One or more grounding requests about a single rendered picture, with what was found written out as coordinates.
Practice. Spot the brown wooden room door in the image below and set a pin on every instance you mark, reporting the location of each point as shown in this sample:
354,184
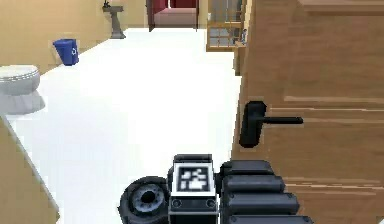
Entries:
316,100

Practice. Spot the blue recycling bin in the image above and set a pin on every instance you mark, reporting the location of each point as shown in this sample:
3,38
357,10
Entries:
67,51

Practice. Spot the grey pedestal sink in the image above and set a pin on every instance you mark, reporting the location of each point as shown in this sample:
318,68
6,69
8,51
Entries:
115,20

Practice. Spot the wooden shelf unit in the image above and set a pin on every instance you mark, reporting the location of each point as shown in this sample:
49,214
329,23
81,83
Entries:
225,30

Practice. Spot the white toilet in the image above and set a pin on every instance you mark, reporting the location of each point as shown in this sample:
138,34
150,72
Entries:
18,88

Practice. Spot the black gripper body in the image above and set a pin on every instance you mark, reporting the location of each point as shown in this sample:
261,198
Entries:
146,200

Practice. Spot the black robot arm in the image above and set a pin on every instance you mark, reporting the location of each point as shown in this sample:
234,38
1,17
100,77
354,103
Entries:
233,196

